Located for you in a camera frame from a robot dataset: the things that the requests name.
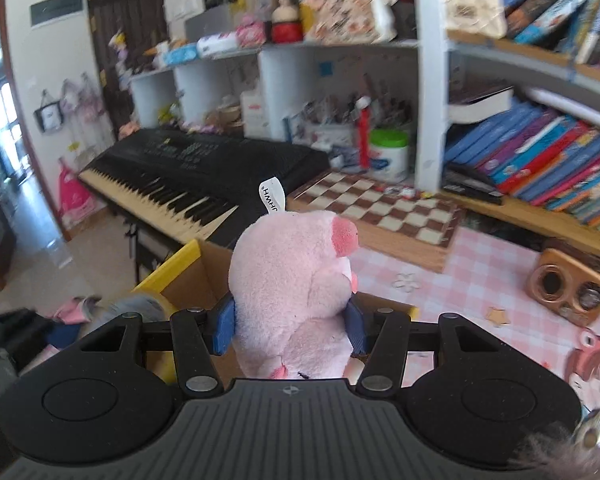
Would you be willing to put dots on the dark wooden door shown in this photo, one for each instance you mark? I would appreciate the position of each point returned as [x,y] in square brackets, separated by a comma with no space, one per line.
[125,20]

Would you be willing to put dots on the red white doll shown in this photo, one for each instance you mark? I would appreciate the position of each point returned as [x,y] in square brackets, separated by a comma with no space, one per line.
[286,25]

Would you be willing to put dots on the white and wooden bookshelf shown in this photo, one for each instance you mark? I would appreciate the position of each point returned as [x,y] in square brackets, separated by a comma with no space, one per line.
[430,85]

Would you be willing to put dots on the cartoon girl desk mat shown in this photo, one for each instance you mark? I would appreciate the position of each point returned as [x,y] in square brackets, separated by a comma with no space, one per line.
[595,375]

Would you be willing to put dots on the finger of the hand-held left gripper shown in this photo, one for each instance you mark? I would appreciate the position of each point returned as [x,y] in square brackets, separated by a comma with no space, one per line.
[64,336]

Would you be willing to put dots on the wooden chessboard box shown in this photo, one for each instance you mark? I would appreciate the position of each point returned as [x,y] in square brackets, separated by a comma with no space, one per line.
[380,210]

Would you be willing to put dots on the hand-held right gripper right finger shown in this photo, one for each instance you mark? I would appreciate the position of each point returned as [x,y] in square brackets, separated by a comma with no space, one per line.
[356,330]

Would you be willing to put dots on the black electronic keyboard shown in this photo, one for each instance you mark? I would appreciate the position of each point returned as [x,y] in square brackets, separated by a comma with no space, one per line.
[180,160]

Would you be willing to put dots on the white cubby shelf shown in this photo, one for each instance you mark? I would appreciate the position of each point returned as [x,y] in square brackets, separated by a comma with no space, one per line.
[290,75]

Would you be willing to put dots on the row of thick paperback books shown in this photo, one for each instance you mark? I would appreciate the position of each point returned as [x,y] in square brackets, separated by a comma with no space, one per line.
[555,5]

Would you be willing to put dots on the pink pig plush toy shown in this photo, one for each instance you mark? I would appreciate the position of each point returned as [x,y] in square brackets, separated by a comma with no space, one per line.
[290,270]

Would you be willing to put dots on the white paper bag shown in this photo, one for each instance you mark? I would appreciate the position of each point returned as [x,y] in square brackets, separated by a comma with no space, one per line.
[255,112]

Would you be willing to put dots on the white jar green lid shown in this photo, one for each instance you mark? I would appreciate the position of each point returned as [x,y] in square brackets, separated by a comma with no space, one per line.
[389,157]

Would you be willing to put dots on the black keyboard stand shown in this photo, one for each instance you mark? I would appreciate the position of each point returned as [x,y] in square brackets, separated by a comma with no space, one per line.
[145,252]

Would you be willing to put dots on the white tissue box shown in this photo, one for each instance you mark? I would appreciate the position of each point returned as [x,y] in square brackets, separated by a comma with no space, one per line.
[219,45]

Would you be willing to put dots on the black white hanging bag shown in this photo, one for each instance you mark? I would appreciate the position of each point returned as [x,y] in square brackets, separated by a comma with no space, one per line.
[49,115]

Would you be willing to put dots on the pink bag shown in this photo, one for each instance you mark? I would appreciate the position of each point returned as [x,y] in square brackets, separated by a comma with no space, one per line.
[75,197]

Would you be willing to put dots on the brown retro radio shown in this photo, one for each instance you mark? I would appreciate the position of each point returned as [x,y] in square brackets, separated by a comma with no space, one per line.
[545,285]

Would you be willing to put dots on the row of thin colourful books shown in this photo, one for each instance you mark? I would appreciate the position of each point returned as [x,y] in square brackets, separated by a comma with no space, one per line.
[540,160]

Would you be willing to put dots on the white quilted handbag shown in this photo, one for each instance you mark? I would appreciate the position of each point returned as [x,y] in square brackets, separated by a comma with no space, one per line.
[472,7]

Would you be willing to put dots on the white rolled tube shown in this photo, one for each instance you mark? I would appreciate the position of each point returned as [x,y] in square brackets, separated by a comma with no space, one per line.
[575,105]

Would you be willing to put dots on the pink checkered tablecloth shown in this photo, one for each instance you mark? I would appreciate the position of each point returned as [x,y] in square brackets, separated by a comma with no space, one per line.
[480,270]

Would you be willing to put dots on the red tassel pendant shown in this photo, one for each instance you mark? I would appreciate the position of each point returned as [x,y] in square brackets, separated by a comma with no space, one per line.
[364,135]

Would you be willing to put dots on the yellow cardboard box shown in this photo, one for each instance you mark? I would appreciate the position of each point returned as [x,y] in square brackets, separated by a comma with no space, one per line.
[175,270]

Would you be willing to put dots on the pink printed box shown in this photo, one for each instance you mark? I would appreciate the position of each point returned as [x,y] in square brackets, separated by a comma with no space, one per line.
[252,34]

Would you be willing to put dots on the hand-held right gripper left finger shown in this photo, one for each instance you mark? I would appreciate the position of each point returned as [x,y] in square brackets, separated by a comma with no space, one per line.
[225,327]

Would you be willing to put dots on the blue tissue pack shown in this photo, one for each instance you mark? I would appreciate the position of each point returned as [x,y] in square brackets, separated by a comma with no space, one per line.
[181,54]

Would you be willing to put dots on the white pen holder with pens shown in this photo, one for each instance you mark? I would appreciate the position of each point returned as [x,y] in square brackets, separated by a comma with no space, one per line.
[330,132]

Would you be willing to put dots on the grey box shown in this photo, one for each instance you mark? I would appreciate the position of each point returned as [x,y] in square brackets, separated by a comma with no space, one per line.
[207,25]

